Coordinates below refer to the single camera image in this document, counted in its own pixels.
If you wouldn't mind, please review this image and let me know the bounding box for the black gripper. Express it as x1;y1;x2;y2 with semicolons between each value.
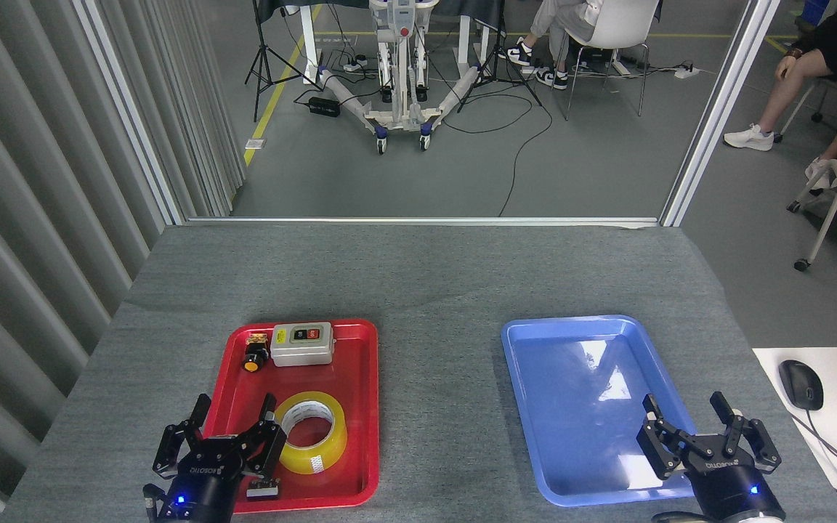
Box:
636;391;787;523
153;392;288;523

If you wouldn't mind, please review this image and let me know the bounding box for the yellow tape roll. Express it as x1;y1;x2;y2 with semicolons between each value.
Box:
273;392;349;476

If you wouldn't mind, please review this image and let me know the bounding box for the black yellow push button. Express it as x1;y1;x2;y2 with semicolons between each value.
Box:
242;333;272;373

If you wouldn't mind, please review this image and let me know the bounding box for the black computer mouse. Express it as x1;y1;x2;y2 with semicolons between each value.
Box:
778;360;825;412

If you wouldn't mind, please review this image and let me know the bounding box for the blue plastic tray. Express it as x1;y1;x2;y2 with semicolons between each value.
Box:
500;314;703;508

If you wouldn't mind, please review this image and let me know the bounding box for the red plastic tray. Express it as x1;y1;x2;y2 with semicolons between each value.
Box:
201;318;380;514

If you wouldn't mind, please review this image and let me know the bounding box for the person in dark shorts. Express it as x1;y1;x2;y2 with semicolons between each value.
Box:
724;0;837;191

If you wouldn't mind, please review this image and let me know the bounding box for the white stand on wheels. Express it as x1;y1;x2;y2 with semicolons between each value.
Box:
317;0;482;155

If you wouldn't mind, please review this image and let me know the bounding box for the black tripod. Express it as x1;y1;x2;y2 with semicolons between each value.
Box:
244;0;318;123
457;15;544;113

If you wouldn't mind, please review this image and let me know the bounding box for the white shell chair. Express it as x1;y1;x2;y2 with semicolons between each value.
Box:
553;0;660;121

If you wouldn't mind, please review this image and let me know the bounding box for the person in white chair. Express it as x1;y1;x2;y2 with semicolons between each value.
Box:
498;0;605;91

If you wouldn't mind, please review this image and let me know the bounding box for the grey push button switch box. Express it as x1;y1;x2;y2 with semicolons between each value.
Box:
270;322;336;368

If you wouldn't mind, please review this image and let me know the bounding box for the white frame chair on wheels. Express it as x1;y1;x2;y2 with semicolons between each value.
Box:
787;138;837;273

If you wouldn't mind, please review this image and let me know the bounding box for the silver frame crossbar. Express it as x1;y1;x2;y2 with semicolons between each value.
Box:
186;216;663;227

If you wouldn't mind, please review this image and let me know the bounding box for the silver frame post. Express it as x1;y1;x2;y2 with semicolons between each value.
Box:
73;0;187;226
660;0;783;227

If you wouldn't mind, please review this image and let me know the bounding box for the long black floor cable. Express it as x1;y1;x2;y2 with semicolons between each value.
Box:
440;73;554;217

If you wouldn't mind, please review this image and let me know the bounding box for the grey frame chair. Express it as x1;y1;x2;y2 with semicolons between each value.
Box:
775;76;837;144

